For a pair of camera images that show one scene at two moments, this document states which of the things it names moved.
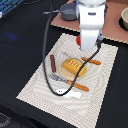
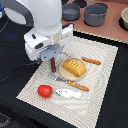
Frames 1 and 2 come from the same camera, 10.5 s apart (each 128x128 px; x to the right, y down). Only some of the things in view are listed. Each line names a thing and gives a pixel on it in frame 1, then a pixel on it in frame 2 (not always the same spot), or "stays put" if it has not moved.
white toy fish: (69, 94) stays put
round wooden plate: (66, 73) stays put
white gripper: (91, 22) → (42, 47)
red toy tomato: (78, 39) → (45, 91)
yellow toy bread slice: (73, 66) stays put
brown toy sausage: (53, 63) stays put
